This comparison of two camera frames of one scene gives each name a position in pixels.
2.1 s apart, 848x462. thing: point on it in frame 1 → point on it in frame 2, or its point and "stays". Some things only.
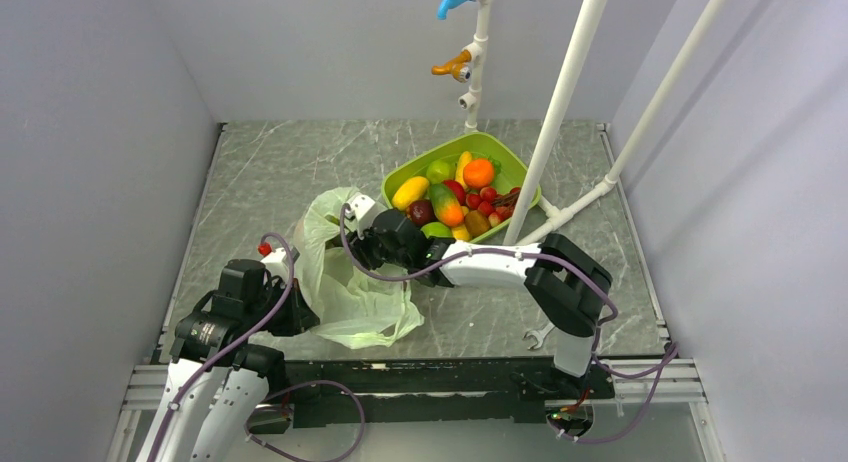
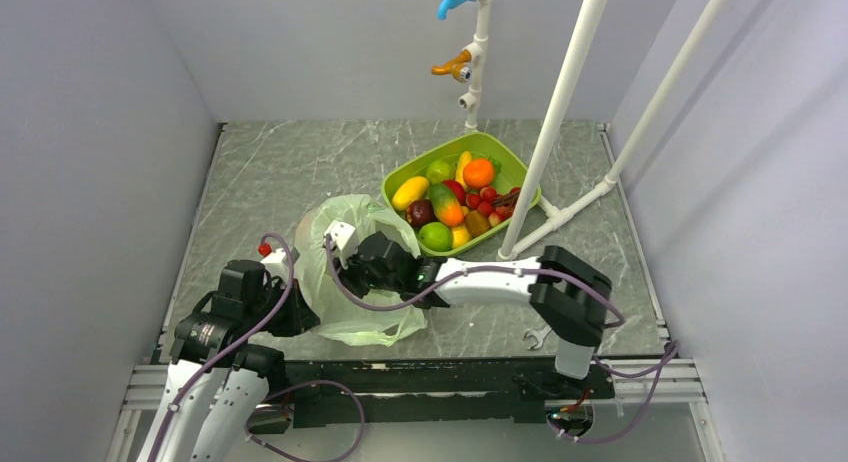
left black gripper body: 287,321 stays
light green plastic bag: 355,307 stays
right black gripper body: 372,252 → 361,278
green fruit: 436,229 stays
